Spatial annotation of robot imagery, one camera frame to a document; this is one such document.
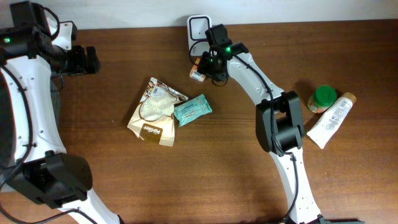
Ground orange juice carton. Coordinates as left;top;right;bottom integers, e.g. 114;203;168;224
189;58;206;82

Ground grey perforated plastic basket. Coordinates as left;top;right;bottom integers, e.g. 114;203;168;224
50;76;65;127

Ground white barcode scanner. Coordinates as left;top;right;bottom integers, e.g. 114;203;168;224
187;15;212;57

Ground beige seed pouch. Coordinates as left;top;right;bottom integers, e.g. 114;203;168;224
127;77;188;147

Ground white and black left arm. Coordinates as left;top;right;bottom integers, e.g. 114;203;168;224
1;1;122;223

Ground green lid jar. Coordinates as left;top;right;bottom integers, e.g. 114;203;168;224
307;85;337;113

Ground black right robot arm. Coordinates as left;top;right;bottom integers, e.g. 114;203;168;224
198;24;325;223

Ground black right camera cable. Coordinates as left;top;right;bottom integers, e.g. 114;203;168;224
188;39;229;87

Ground teal wet wipes pack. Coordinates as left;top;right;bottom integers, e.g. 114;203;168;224
174;95;213;127

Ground white cream tube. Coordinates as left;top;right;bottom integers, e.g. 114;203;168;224
307;92;357;149

